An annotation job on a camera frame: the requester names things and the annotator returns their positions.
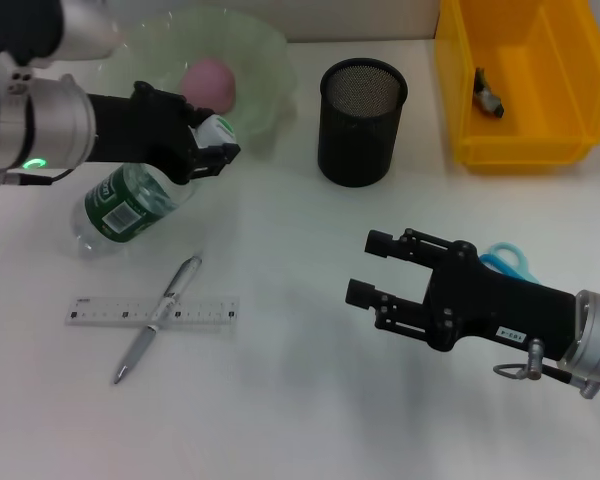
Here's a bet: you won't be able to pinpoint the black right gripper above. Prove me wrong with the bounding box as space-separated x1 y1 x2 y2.
345 227 580 362

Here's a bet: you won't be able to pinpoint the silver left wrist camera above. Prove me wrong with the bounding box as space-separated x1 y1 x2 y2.
0 0 127 69

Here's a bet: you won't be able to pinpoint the blue scissors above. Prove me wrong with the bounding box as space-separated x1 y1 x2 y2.
479 241 542 287

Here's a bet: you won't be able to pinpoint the gripper cable with plugs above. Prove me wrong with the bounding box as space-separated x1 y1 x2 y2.
0 166 77 193
493 338 600 401

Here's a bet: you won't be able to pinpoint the silver ballpoint pen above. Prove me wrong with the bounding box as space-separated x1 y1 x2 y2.
111 255 204 387

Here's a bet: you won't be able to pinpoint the black mesh pen holder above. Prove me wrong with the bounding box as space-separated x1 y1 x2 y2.
317 58 410 189

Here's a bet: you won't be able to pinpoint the yellow plastic bin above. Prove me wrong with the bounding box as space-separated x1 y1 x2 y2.
433 0 600 176

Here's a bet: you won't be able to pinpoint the pink toy peach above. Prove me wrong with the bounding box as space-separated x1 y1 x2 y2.
180 56 238 114

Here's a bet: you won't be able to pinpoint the clear plastic ruler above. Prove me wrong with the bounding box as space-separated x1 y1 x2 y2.
64 296 241 328

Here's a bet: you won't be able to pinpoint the right gripper cable with plugs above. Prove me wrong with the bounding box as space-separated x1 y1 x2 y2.
493 338 600 401

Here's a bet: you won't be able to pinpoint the clear green-label water bottle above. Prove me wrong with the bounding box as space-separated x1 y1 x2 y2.
69 113 239 262

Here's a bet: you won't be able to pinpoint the green glass fruit bowl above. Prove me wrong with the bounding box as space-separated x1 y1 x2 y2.
97 9 299 157

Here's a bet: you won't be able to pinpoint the left gripper cable with plugs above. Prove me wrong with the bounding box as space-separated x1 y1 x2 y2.
0 166 77 193

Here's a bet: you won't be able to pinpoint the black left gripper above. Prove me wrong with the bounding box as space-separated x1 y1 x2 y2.
84 80 244 187

